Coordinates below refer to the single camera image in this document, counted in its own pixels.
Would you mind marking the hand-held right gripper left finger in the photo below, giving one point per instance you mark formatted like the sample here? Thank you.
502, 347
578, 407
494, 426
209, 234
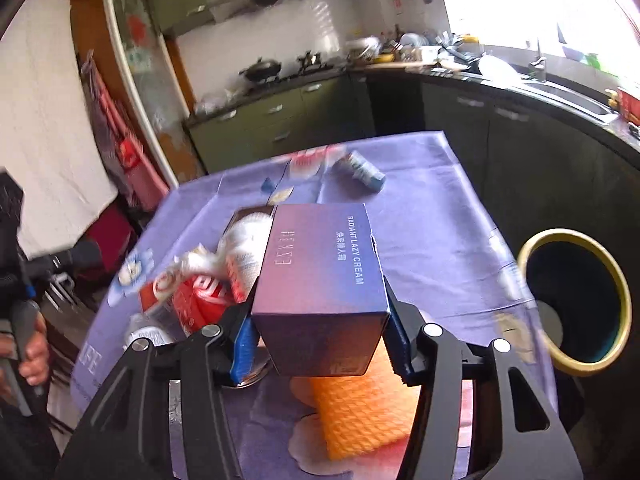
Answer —
244, 350

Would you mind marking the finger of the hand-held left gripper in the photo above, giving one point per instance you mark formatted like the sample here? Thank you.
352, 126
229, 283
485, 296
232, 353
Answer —
70, 259

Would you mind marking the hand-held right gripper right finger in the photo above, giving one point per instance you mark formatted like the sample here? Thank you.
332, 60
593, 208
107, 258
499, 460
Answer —
400, 350

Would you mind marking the red snack packet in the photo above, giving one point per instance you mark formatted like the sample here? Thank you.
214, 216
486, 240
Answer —
205, 300

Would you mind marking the purple gradient cardboard box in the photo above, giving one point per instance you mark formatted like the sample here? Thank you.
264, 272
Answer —
320, 280

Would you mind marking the black bin with yellow rim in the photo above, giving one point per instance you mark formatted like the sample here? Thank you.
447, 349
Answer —
580, 280

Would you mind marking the person's left forearm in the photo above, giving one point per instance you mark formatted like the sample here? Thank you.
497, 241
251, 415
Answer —
25, 435

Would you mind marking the person's left hand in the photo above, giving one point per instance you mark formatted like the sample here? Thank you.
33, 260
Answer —
35, 360

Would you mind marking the silver metal can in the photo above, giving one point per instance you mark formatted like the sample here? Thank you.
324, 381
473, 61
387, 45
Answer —
252, 377

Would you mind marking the maroon chair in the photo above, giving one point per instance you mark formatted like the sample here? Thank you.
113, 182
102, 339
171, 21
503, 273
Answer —
112, 235

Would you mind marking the orange waffle cloth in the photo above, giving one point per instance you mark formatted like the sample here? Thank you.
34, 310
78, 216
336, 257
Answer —
360, 410

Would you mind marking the white crumpled plastic wrapper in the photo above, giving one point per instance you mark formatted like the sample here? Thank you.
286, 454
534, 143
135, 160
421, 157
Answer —
200, 262

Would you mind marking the purple floral tablecloth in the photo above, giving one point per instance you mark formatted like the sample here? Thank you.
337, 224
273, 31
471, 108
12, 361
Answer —
440, 220

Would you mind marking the small blue white bottle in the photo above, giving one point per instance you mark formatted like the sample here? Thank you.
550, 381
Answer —
362, 170

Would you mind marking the dark base cabinet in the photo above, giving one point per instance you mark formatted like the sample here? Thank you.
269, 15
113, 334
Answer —
500, 160

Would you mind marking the green base cabinet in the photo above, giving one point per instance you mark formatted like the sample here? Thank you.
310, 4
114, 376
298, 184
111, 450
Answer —
260, 120

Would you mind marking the black wok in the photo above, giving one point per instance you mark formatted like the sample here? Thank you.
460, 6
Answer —
261, 70

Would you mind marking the gas stove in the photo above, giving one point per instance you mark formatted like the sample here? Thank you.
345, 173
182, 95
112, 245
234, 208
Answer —
310, 76

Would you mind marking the white bowl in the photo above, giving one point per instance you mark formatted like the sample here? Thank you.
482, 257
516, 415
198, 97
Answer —
492, 67

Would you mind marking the pile of kitchenware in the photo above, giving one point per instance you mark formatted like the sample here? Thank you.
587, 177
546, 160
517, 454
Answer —
400, 47

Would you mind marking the steel sink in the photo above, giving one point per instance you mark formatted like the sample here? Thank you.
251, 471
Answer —
570, 97

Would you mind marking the steel faucet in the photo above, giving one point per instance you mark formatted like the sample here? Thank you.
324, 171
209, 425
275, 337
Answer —
539, 62

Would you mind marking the green bottle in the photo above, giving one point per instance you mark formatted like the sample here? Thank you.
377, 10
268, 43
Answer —
593, 61

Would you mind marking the glass door with white frame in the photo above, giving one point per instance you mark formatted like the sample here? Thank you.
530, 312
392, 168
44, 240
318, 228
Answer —
135, 50

